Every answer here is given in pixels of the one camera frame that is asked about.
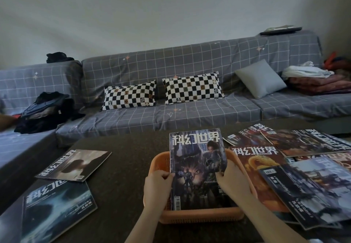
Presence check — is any person's left hand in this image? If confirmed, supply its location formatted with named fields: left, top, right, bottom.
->
left=143, top=170, right=176, bottom=214

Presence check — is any person's right hand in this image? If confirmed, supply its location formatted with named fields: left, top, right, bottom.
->
left=215, top=160, right=254, bottom=205

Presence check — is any cat and girl cover magazine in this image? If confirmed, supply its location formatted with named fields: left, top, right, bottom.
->
left=169, top=128, right=238, bottom=211

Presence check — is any orange plastic basket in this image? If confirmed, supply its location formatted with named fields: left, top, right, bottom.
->
left=144, top=148, right=258, bottom=225

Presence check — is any pile of assorted magazines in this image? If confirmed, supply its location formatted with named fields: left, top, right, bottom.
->
left=222, top=123, right=351, bottom=230

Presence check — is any dark silhouette cover magazine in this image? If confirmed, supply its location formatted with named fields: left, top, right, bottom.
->
left=35, top=149, right=112, bottom=182

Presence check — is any dark blue storm cover magazine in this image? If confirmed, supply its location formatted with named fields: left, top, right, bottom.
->
left=20, top=180, right=98, bottom=243

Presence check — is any person's left forearm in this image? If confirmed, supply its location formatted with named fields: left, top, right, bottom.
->
left=125, top=207, right=165, bottom=243

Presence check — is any person's right forearm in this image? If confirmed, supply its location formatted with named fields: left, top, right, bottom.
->
left=241, top=196, right=309, bottom=243

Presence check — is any black white checkered pillow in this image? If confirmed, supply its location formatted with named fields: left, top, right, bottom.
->
left=101, top=80, right=157, bottom=111
left=162, top=71, right=225, bottom=106

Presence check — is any plain grey cushion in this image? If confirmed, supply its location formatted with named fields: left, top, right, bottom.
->
left=234, top=59, right=288, bottom=100

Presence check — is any dark red folded blanket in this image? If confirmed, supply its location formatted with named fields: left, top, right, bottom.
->
left=286, top=74, right=351, bottom=96

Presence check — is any white folded cloth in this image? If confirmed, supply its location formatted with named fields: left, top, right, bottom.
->
left=282, top=61, right=335, bottom=79

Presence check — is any grey plaid covered sofa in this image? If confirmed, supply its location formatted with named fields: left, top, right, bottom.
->
left=0, top=30, right=351, bottom=186

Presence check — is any heap of dark clothes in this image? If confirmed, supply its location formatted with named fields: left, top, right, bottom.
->
left=14, top=91, right=87, bottom=135

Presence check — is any orange red fabric item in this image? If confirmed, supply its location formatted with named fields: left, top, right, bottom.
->
left=322, top=51, right=351, bottom=71

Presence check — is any black flat tray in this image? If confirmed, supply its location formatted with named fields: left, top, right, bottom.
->
left=260, top=25, right=303, bottom=36

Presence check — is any small black garment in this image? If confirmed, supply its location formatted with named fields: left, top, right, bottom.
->
left=46, top=52, right=75, bottom=64

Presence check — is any brown bag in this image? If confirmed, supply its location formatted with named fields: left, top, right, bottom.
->
left=0, top=114, right=18, bottom=131

